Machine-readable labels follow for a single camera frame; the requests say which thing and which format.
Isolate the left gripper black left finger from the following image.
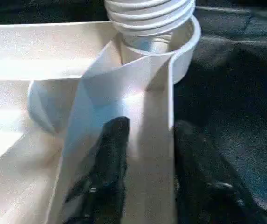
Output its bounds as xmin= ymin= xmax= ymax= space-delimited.
xmin=60 ymin=116 xmax=131 ymax=224

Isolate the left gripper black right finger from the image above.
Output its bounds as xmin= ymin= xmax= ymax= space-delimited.
xmin=172 ymin=120 xmax=265 ymax=224

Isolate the white plastic table top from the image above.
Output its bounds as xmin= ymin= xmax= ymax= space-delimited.
xmin=0 ymin=16 xmax=202 ymax=224

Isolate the white plastic table leg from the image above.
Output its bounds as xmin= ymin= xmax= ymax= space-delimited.
xmin=104 ymin=0 xmax=196 ymax=53

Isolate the black plastic mat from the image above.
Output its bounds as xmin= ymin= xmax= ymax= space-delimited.
xmin=0 ymin=0 xmax=267 ymax=224

